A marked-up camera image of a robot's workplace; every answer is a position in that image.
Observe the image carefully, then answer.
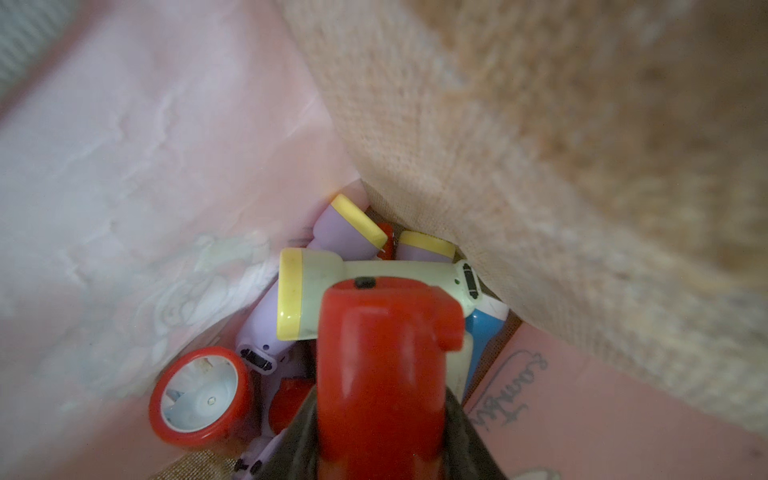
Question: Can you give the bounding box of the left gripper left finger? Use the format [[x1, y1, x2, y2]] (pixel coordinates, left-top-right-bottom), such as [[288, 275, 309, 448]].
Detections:
[[254, 387, 319, 480]]

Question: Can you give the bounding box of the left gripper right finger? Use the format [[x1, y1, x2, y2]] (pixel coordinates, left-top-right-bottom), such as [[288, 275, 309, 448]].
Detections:
[[442, 389, 506, 480]]

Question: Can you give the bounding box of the red flashlight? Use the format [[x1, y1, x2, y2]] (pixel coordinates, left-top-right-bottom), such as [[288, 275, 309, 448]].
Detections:
[[267, 378, 315, 435], [316, 277, 464, 479], [148, 346, 254, 451]]

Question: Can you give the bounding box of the purple flashlight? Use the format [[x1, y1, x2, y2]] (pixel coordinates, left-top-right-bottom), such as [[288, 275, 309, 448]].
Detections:
[[231, 432, 285, 480], [395, 230, 456, 263], [235, 280, 315, 376]]

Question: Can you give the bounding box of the blue flashlight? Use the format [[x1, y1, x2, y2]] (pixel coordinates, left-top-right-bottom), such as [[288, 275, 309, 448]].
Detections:
[[464, 295, 510, 398]]

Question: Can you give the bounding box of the red flashlight bottom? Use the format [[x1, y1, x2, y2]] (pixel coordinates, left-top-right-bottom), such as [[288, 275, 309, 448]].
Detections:
[[316, 277, 464, 479]]

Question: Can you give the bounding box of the green flashlight horizontal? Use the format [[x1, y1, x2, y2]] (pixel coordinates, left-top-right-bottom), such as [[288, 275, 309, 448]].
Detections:
[[276, 248, 483, 341]]

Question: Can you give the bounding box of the red jute tote bag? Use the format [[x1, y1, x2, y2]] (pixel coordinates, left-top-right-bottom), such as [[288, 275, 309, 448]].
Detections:
[[1, 1, 767, 479]]

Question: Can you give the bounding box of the purple flashlight horizontal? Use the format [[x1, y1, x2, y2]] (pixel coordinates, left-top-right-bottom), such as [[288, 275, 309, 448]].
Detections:
[[307, 194, 388, 260]]

